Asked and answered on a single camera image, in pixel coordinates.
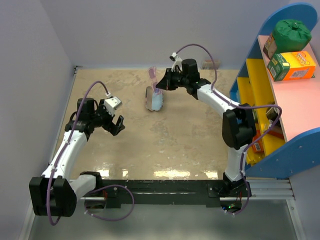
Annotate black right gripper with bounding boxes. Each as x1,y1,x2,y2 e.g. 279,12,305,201
156,68,189,91

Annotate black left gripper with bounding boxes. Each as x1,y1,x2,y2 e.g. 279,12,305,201
90,99,125,136

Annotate printed glasses case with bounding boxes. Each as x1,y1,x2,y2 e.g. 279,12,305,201
145,86,164,112

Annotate pink transparent sunglasses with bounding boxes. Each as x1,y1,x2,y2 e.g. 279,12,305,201
148,66,160,94

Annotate light blue cleaning cloth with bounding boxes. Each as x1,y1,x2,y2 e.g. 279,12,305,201
151,91,164,112

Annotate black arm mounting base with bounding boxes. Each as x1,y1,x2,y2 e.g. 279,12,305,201
74,178,252,210

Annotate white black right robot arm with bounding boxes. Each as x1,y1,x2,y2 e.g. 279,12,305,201
156,58,257,197

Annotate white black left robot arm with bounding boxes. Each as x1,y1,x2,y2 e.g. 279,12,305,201
29,96,125,217

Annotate dark foil snack packet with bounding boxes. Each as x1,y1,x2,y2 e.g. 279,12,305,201
263,106,285,140

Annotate small brown printed box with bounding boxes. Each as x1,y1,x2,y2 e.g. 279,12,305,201
263,33,277,59

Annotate orange box on shelf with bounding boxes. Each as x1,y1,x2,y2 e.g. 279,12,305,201
251,130,264,153

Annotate blue pink yellow shelf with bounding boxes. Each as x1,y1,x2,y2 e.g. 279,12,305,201
229,2,320,179

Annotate orange green snack box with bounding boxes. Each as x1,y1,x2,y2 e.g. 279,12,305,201
266,51,317,82

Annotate green wrapped package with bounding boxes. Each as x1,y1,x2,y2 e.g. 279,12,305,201
271,19,312,54

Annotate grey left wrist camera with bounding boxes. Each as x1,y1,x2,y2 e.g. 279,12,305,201
103,93,123,116

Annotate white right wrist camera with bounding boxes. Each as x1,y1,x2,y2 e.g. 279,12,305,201
169,52,182,72

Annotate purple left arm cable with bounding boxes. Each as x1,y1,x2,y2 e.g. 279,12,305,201
46,81,136,226

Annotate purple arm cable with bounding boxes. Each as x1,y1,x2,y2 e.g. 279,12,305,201
46,81,136,226
174,43,283,216

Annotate aluminium table edge rail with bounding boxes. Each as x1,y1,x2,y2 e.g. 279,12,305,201
44,65,82,171

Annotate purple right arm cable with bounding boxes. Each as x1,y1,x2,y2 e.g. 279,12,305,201
174,43,283,216

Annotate aluminium front frame rail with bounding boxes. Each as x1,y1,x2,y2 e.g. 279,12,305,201
20,179,307,240

